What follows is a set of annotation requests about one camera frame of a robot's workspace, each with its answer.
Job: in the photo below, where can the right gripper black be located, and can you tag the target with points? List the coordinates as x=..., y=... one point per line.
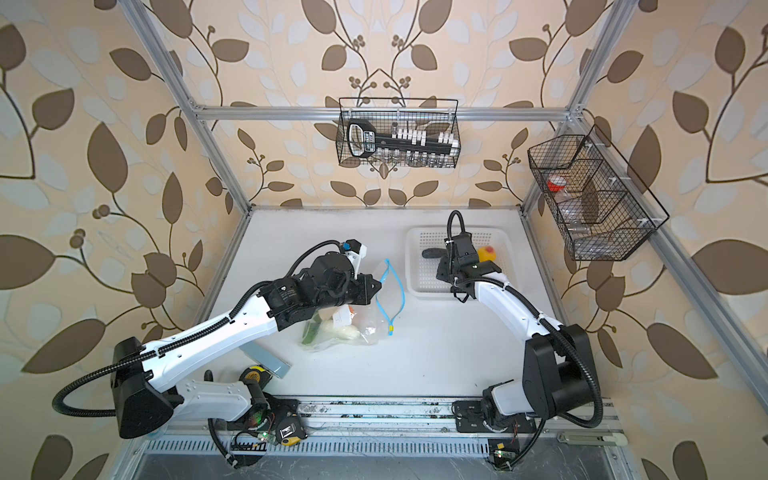
x=459, y=270

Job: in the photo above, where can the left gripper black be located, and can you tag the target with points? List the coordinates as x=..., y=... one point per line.
x=365, y=289

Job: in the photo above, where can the dark toy eggplant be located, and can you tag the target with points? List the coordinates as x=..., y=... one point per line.
x=433, y=253

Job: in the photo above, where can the beige toy potato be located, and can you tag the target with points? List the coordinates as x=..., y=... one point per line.
x=330, y=315

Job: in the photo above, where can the clear zip bag blue zipper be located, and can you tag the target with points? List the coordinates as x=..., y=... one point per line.
x=376, y=320

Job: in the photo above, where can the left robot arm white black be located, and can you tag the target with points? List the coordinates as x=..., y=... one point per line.
x=146, y=380

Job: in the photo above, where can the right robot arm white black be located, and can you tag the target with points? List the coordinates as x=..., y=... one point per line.
x=559, y=376

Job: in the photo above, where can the yellow red toy peach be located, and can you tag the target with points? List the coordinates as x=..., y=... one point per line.
x=487, y=253

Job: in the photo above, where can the white perforated plastic basket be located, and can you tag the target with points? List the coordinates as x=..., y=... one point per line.
x=421, y=273

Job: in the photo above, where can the grey blue flat plate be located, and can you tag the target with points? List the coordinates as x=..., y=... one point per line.
x=266, y=359

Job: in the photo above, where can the yellow black tape measure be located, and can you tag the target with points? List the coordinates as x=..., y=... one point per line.
x=256, y=374

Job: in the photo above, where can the red capped item in basket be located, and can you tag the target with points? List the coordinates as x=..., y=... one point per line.
x=556, y=183

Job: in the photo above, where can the black socket tool set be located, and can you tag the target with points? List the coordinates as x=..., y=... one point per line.
x=363, y=140

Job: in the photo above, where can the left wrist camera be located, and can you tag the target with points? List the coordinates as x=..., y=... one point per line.
x=354, y=250

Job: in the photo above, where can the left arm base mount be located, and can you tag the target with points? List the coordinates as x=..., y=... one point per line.
x=265, y=415

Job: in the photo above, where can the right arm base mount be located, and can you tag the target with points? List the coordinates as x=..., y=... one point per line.
x=481, y=416

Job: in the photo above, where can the black wire basket back wall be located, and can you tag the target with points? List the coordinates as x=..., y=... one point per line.
x=431, y=114

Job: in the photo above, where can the black wire basket wall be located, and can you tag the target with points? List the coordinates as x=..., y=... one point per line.
x=431, y=114
x=607, y=210

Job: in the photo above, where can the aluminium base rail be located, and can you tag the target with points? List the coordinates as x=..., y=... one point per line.
x=401, y=416

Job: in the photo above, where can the yellow black device on rail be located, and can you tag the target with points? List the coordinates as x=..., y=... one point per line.
x=289, y=431

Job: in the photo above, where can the black wire basket right wall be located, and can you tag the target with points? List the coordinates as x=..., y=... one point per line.
x=607, y=210

